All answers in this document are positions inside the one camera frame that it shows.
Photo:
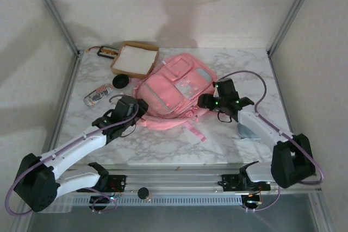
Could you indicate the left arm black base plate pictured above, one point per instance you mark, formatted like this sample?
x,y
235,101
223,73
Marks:
x,y
119,183

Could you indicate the pink backpack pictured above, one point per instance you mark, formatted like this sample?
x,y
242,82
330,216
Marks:
x,y
168,90

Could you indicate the brown cardboard tray box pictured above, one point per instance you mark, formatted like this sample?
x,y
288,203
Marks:
x,y
115,70

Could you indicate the black board with orange plugs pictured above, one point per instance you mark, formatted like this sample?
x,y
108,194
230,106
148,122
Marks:
x,y
107,51

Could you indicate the aluminium frame lower strut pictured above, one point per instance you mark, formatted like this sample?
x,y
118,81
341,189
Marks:
x,y
322,215
19,224

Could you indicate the light blue soft case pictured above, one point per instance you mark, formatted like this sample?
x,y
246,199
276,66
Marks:
x,y
246,133

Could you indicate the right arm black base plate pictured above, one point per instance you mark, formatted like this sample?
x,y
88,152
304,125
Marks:
x,y
229,183

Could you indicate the black round plastic lid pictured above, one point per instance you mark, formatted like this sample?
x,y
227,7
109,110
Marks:
x,y
120,81

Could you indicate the white paper sheet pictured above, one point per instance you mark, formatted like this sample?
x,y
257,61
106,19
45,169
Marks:
x,y
134,58

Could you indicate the aluminium frame post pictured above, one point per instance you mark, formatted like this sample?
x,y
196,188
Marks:
x,y
293,12
51,9

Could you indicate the black controller board green light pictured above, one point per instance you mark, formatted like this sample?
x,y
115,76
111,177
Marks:
x,y
102,200
251,200

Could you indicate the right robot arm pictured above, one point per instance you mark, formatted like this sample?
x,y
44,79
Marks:
x,y
258,126

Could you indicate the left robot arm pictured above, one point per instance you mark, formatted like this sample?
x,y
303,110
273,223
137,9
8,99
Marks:
x,y
76,145

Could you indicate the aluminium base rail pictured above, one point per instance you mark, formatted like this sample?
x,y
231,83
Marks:
x,y
174,180

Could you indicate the black round knob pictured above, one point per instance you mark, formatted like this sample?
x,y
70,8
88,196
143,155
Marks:
x,y
144,194

